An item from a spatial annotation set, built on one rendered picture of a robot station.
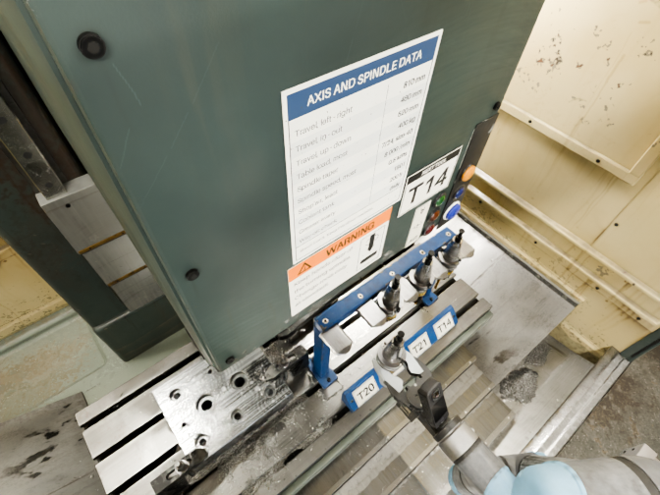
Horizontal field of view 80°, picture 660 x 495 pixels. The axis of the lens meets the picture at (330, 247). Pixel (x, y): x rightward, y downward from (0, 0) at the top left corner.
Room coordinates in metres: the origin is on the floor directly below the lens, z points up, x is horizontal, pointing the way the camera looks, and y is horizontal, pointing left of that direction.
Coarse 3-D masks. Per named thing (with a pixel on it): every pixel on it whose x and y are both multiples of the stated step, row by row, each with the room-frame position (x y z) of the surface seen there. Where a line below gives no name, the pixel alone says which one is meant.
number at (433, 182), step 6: (450, 162) 0.40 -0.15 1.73; (444, 168) 0.39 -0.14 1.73; (450, 168) 0.40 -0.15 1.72; (432, 174) 0.38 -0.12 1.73; (438, 174) 0.39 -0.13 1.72; (444, 174) 0.40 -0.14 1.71; (426, 180) 0.37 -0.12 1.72; (432, 180) 0.38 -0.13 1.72; (438, 180) 0.39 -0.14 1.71; (444, 180) 0.40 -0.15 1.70; (426, 186) 0.37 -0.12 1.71; (432, 186) 0.38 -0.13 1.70; (438, 186) 0.39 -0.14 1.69; (426, 192) 0.38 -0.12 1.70; (420, 198) 0.37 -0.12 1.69
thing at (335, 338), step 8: (336, 328) 0.41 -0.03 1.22; (320, 336) 0.39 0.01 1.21; (328, 336) 0.39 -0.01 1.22; (336, 336) 0.39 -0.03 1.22; (344, 336) 0.39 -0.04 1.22; (328, 344) 0.37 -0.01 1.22; (336, 344) 0.37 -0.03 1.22; (344, 344) 0.37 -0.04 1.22; (352, 344) 0.37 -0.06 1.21; (336, 352) 0.35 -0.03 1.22; (344, 352) 0.35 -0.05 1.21
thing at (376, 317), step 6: (372, 300) 0.49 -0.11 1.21; (360, 306) 0.47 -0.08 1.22; (366, 306) 0.47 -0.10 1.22; (372, 306) 0.47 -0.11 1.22; (378, 306) 0.47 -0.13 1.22; (360, 312) 0.45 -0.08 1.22; (366, 312) 0.45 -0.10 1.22; (372, 312) 0.45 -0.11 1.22; (378, 312) 0.46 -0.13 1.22; (384, 312) 0.46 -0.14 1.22; (366, 318) 0.44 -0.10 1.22; (372, 318) 0.44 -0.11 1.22; (378, 318) 0.44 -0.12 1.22; (384, 318) 0.44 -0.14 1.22; (372, 324) 0.42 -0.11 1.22; (378, 324) 0.42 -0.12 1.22
